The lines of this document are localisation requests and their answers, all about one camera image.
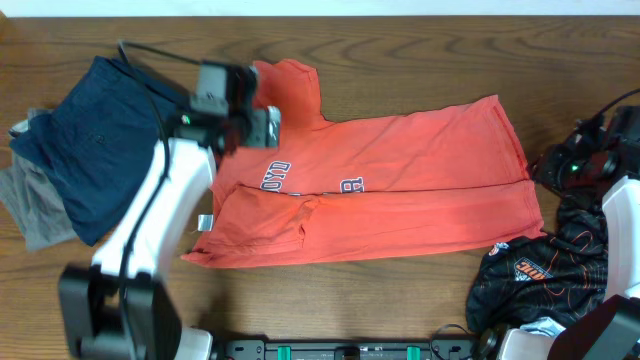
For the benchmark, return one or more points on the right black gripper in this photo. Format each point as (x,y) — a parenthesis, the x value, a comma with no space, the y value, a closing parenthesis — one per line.
(547,164)

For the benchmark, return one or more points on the red t-shirt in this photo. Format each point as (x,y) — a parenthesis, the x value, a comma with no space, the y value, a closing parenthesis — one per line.
(429,182)

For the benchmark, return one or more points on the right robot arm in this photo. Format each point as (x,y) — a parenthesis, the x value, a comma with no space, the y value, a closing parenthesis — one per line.
(611,331)

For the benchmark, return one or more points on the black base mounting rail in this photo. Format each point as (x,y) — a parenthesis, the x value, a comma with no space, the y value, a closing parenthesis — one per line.
(450,342)

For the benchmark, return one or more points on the folded grey garment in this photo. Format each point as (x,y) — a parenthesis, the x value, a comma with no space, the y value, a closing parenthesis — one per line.
(35,205)

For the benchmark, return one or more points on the black orange patterned jersey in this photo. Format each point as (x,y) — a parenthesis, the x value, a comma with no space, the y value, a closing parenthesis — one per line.
(561,276)

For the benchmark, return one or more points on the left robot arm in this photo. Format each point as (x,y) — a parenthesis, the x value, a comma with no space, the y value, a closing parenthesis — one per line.
(118,307)

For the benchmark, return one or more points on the folded navy blue garment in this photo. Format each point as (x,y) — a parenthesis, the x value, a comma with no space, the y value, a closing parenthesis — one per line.
(97,144)

